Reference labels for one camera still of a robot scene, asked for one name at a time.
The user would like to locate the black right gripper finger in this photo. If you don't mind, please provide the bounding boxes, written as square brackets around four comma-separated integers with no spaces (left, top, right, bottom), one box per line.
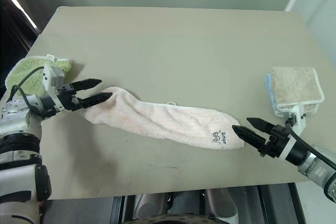
[232,125,269,150]
[246,117,275,134]

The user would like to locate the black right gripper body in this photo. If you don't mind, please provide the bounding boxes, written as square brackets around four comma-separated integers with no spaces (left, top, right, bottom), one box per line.
[258,125,292,159]

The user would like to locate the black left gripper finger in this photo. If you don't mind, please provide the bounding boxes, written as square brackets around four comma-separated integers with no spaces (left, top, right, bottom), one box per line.
[70,78,103,92]
[78,92,114,109]

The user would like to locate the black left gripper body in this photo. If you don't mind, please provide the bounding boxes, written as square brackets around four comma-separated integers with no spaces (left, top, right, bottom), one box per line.
[56,83,85,112]

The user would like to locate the pink towel with embroidered logo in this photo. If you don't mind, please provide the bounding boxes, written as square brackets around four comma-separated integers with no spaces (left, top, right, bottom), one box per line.
[80,85,246,151]

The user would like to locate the blue folded towel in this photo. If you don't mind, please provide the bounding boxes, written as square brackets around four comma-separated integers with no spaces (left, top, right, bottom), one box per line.
[263,72,279,116]

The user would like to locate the green folded towel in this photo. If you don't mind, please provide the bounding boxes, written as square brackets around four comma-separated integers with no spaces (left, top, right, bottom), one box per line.
[5,54,75,97]

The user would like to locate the beige folded towel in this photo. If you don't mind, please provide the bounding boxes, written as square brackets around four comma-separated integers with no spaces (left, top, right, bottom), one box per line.
[270,66,326,118]

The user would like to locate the black dotted rounded rim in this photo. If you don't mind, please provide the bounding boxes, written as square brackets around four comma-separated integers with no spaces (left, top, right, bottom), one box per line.
[132,212,220,224]

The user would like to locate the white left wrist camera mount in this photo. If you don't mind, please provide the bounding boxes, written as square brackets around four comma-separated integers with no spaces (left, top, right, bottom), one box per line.
[42,63,66,112]

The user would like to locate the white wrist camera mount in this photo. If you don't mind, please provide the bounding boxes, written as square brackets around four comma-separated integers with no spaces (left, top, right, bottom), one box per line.
[42,63,66,112]
[278,104,308,161]

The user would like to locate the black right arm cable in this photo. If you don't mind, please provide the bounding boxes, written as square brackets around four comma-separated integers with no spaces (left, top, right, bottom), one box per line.
[287,119,336,170]

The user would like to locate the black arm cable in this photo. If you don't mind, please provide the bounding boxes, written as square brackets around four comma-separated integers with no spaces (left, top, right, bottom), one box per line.
[10,66,47,116]
[287,119,336,170]

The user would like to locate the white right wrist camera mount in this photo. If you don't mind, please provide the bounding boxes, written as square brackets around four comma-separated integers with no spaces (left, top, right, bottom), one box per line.
[278,104,308,161]

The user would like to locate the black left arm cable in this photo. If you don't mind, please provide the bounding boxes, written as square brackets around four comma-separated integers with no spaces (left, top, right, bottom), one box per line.
[10,66,47,116]

